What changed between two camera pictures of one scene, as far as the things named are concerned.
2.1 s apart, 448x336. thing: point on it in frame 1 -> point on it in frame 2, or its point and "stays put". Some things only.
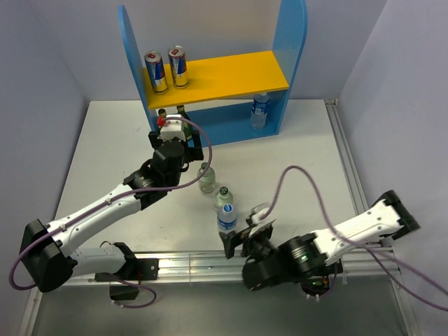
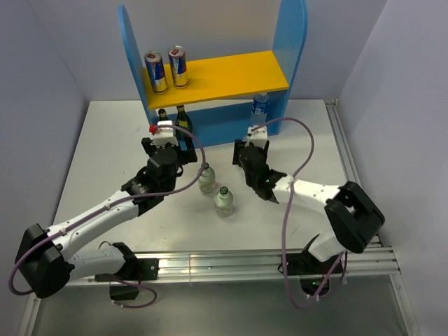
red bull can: (179, 67) stays put
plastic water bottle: (260, 110) stays put
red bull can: (157, 71) stays put
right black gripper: (234, 238) -> (239, 144)
